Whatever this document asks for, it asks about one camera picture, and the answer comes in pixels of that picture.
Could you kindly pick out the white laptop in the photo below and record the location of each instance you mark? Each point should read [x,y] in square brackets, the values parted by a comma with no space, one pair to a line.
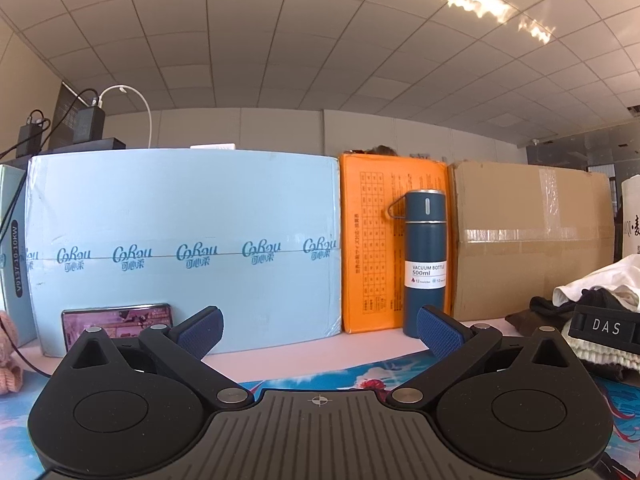
[212,147]

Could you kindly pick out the smartphone with lit screen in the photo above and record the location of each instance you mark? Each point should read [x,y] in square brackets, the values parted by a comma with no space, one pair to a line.
[120,317]

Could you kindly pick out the printed desk mat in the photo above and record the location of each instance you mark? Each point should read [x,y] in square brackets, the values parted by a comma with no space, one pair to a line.
[350,376]

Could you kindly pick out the white garment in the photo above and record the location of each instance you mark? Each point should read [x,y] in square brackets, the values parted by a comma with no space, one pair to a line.
[605,275]

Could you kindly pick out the pink knitted sweater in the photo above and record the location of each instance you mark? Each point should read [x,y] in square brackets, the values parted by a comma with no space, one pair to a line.
[7,375]

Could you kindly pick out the cream ribbed knit garment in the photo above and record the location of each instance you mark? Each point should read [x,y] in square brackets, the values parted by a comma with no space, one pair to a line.
[595,350]

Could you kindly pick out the orange flat box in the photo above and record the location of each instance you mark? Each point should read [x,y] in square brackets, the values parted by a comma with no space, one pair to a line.
[370,260]

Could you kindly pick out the dark blue vacuum bottle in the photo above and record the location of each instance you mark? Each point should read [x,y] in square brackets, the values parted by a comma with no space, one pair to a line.
[425,240]

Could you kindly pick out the pile of clothes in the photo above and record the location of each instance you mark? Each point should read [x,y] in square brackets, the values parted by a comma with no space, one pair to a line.
[545,312]

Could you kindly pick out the large light blue carton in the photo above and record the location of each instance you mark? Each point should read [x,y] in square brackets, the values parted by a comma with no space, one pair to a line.
[175,200]

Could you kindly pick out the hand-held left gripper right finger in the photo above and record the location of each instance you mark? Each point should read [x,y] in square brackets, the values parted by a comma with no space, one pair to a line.
[440,332]

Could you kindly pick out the dark panel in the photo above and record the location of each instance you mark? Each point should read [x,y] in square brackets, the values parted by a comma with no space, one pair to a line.
[62,95]

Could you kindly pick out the light blue carton with label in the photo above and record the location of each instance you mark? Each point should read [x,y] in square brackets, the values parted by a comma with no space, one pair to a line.
[10,200]

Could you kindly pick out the small black power adapter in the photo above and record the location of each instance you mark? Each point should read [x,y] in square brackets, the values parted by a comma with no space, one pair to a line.
[30,140]

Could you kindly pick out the brown cardboard box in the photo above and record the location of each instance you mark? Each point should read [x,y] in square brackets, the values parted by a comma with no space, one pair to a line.
[525,235]

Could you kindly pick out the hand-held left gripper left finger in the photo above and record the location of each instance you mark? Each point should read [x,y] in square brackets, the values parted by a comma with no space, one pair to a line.
[200,331]

